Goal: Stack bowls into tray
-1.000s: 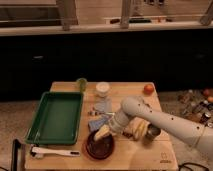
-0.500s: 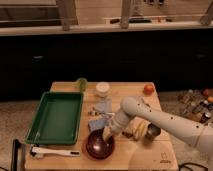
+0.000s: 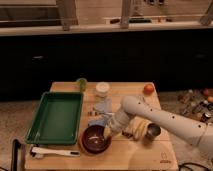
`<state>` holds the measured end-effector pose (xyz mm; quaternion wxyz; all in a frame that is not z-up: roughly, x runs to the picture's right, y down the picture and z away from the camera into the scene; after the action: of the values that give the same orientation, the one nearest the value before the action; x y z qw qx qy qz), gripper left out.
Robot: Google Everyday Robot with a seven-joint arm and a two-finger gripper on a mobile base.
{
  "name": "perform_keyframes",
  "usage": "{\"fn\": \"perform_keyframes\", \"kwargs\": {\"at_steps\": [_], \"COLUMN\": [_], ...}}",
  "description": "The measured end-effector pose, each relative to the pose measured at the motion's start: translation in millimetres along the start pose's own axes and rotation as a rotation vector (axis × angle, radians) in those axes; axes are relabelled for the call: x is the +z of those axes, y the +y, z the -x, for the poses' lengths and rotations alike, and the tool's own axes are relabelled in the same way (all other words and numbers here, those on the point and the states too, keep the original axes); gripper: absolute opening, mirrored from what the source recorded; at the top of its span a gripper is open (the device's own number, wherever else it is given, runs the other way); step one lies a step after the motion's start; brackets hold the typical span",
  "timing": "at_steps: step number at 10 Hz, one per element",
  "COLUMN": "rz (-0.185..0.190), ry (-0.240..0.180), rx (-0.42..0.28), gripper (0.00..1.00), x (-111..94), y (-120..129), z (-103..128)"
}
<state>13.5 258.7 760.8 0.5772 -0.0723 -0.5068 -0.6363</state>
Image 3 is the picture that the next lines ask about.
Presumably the black cable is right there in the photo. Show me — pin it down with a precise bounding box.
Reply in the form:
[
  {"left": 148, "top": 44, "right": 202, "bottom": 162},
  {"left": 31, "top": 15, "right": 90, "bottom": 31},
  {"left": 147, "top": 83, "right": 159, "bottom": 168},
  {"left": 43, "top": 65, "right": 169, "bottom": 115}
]
[{"left": 178, "top": 162, "right": 213, "bottom": 171}]

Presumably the green plastic tray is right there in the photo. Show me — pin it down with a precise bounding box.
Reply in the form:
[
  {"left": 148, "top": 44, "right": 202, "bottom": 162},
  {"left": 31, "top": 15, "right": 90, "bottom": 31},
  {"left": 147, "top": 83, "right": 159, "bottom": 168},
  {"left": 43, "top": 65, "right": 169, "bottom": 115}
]
[{"left": 25, "top": 92, "right": 83, "bottom": 145}]

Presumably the grey cloth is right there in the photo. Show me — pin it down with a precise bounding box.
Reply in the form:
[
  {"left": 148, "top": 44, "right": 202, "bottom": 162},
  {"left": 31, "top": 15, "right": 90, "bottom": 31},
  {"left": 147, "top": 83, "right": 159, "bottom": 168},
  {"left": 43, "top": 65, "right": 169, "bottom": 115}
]
[{"left": 94, "top": 99, "right": 112, "bottom": 113}]

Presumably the white handled brush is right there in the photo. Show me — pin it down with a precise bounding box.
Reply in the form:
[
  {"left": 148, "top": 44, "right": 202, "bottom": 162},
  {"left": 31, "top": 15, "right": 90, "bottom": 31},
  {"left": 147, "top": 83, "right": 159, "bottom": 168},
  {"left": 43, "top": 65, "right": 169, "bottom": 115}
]
[{"left": 31, "top": 147, "right": 80, "bottom": 157}]

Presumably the orange fruit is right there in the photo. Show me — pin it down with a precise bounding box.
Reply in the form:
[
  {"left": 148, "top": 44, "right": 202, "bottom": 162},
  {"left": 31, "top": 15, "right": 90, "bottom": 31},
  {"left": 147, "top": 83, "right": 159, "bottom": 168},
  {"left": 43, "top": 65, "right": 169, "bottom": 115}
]
[{"left": 143, "top": 84, "right": 155, "bottom": 95}]

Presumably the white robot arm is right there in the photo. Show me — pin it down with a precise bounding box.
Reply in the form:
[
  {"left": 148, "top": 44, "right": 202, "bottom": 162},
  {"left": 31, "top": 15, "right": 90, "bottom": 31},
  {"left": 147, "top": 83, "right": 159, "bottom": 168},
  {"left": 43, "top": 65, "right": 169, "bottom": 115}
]
[{"left": 104, "top": 95, "right": 213, "bottom": 158}]

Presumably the metal cup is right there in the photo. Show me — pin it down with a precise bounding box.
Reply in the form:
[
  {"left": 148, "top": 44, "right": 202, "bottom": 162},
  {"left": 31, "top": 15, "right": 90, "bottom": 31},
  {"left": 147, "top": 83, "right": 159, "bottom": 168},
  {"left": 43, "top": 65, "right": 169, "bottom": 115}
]
[{"left": 146, "top": 123, "right": 161, "bottom": 139}]

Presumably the yellow banana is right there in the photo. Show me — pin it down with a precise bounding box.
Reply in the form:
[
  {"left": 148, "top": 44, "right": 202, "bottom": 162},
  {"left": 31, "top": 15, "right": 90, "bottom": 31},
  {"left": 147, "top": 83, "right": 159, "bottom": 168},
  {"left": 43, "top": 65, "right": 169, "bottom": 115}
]
[{"left": 132, "top": 119, "right": 147, "bottom": 141}]

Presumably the small knife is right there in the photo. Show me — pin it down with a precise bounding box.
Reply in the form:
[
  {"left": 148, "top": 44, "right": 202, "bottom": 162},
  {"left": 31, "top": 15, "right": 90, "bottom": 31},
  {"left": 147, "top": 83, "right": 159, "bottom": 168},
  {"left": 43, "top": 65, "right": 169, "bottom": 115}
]
[{"left": 88, "top": 111, "right": 115, "bottom": 116}]

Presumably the dark red bowl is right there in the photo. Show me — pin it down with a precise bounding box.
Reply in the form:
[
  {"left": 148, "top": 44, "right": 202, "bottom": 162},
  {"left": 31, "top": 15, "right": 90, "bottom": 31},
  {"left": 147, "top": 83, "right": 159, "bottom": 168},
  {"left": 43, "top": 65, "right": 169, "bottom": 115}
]
[{"left": 81, "top": 125, "right": 111, "bottom": 154}]

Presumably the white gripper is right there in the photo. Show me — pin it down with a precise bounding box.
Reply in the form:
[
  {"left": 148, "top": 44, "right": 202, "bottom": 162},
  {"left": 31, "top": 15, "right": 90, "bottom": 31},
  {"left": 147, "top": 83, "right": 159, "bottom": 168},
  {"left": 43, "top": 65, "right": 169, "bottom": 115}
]
[{"left": 103, "top": 111, "right": 132, "bottom": 139}]

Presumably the white cup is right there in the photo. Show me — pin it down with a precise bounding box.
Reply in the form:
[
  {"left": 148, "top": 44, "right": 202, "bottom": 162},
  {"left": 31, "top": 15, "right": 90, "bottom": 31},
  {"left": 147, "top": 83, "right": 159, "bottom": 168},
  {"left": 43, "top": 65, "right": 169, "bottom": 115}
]
[{"left": 95, "top": 82, "right": 110, "bottom": 97}]

